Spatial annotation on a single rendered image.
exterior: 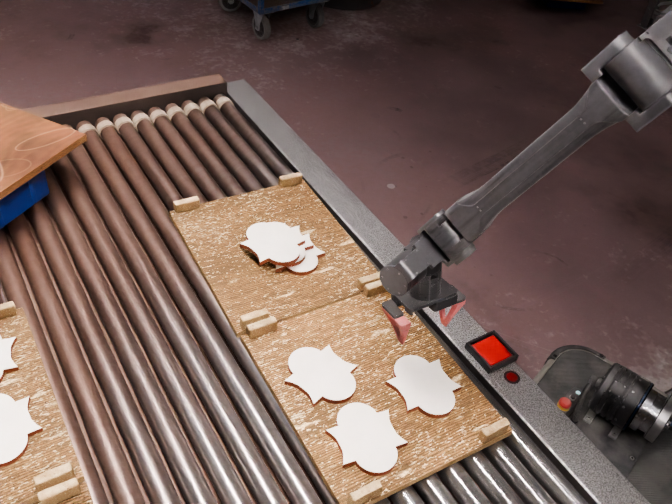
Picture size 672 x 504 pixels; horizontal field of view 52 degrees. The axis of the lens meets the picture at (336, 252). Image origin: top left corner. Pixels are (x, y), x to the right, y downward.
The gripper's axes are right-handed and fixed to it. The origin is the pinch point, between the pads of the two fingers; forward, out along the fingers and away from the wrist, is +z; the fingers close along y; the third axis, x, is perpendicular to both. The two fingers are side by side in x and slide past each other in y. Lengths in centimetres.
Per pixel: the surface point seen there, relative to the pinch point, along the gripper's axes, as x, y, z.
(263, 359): -12.8, 27.3, 4.5
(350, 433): 8.7, 20.7, 7.7
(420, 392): 6.5, 4.7, 8.1
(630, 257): -85, -175, 97
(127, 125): -102, 27, -10
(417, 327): -8.0, -4.5, 7.1
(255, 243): -39.1, 16.8, -3.4
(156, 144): -91, 23, -8
